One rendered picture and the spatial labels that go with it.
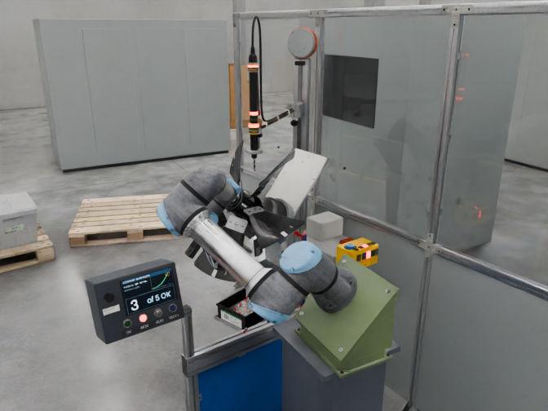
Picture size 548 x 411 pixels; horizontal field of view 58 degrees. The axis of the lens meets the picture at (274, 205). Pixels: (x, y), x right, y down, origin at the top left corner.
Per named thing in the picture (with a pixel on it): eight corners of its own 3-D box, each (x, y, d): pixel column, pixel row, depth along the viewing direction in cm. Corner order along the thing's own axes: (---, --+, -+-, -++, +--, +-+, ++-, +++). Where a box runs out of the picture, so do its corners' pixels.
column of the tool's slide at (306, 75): (292, 339, 332) (296, 58, 271) (303, 342, 329) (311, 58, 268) (289, 344, 327) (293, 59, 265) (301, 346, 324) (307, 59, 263)
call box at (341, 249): (361, 258, 228) (362, 236, 225) (377, 265, 220) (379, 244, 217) (335, 267, 219) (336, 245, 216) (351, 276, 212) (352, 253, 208)
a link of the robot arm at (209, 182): (202, 149, 155) (226, 175, 204) (178, 175, 155) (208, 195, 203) (229, 174, 154) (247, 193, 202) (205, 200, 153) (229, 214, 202)
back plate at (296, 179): (214, 252, 266) (212, 251, 266) (280, 143, 273) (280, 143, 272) (271, 293, 226) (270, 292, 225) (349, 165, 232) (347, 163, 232)
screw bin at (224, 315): (250, 297, 225) (250, 284, 223) (280, 310, 215) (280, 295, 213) (216, 317, 210) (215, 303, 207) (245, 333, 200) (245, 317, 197)
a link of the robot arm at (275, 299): (308, 293, 143) (177, 174, 155) (273, 333, 143) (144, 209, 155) (311, 293, 155) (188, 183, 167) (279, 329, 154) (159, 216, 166)
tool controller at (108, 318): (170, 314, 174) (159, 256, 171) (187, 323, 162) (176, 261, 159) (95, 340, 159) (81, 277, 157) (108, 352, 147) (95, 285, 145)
